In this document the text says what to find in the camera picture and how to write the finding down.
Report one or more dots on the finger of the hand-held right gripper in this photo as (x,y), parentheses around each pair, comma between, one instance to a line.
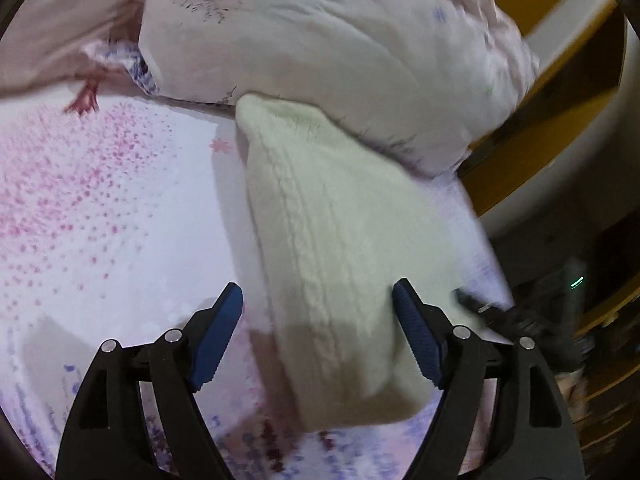
(477,305)

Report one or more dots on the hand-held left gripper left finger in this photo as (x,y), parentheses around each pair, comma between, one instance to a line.
(220,332)

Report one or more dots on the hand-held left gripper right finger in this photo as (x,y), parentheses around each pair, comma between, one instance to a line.
(415,330)

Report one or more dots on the floral bed sheet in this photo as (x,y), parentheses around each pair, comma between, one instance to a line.
(100,210)

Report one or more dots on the wooden headboard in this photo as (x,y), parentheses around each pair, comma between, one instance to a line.
(555,110)

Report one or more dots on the pink floral pillow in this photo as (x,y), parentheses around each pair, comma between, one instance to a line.
(65,25)
(325,45)

